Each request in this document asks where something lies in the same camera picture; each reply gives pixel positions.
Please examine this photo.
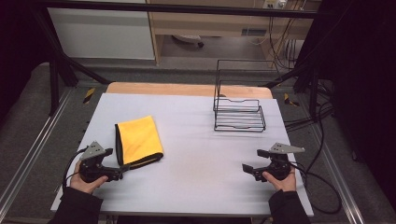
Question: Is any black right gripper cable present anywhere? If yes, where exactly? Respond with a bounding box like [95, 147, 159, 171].
[289, 161, 343, 216]

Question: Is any black curtain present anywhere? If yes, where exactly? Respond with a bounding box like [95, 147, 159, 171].
[0, 0, 54, 125]
[306, 0, 396, 213]

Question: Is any black metal frame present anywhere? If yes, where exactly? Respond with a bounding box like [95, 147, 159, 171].
[31, 0, 331, 118]

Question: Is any black wire rack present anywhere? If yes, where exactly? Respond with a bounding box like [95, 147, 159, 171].
[212, 58, 282, 133]

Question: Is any office chair base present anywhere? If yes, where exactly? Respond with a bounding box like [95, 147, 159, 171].
[172, 34, 205, 49]

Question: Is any person's left hand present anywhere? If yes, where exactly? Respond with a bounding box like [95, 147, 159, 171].
[69, 161, 109, 195]

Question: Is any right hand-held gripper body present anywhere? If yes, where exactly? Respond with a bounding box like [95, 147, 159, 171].
[261, 142, 306, 182]

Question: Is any white cabinet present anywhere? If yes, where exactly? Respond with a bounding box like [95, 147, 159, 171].
[47, 0, 156, 61]

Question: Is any light wooden desk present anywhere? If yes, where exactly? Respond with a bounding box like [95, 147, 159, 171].
[146, 0, 323, 66]

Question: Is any yellow cloth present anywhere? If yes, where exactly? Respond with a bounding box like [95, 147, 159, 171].
[114, 115, 165, 171]

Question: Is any white table cover sheet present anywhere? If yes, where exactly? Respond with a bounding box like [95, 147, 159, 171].
[50, 92, 315, 217]

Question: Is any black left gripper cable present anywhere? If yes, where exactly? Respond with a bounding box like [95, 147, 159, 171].
[62, 146, 91, 194]

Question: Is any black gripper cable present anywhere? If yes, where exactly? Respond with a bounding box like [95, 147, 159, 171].
[62, 146, 91, 194]
[289, 161, 343, 216]

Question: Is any aluminium floor rail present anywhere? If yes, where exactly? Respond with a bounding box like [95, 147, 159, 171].
[0, 89, 73, 213]
[309, 122, 366, 224]

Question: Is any person's right hand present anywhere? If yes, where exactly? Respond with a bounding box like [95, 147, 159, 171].
[262, 167, 297, 193]

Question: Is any bundle of black cables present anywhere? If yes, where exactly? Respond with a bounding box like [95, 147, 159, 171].
[268, 8, 309, 70]

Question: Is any white power strip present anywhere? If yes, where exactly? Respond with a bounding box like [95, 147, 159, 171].
[262, 0, 288, 10]

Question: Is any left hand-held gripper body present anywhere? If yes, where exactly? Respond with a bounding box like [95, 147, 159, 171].
[78, 141, 114, 184]

